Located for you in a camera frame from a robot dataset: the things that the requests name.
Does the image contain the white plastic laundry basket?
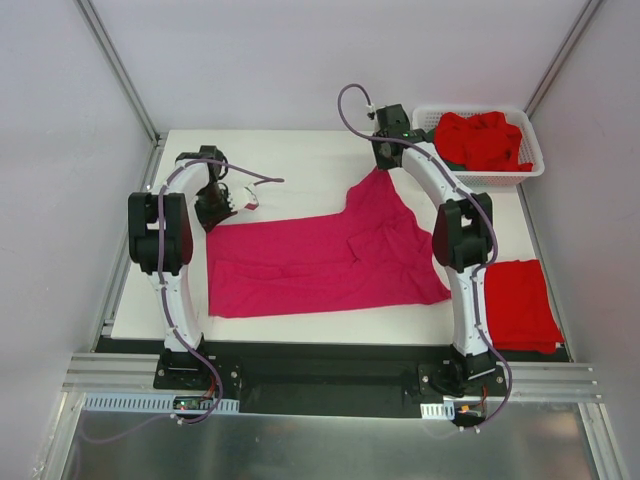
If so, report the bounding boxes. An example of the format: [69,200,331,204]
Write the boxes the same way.
[412,105,545,188]

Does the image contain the pink t shirt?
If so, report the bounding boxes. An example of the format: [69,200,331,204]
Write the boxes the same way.
[206,169,451,318]

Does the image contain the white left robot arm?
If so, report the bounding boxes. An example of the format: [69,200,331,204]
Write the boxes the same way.
[128,145,235,398]

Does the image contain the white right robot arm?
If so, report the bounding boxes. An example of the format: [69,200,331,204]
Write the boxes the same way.
[368,104,496,397]

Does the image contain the green t shirt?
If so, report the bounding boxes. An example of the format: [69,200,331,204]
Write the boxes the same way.
[418,142,441,160]

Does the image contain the red crumpled t shirt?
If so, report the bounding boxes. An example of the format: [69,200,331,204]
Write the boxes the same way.
[434,111,533,173]

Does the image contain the folded red t shirt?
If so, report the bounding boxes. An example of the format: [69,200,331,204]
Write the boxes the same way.
[485,259,564,354]

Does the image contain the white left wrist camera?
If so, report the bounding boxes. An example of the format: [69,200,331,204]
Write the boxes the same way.
[239,187,260,211]

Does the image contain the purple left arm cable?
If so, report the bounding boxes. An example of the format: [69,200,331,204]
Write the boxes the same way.
[78,157,286,443]

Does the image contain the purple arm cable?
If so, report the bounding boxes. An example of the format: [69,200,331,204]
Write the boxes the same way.
[337,84,513,428]
[78,157,286,443]

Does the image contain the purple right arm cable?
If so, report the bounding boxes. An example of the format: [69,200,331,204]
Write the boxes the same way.
[337,84,513,428]

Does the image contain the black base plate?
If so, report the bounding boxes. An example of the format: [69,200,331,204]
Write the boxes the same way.
[95,337,573,419]

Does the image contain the aluminium frame rail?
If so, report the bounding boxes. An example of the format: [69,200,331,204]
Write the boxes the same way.
[63,353,604,418]

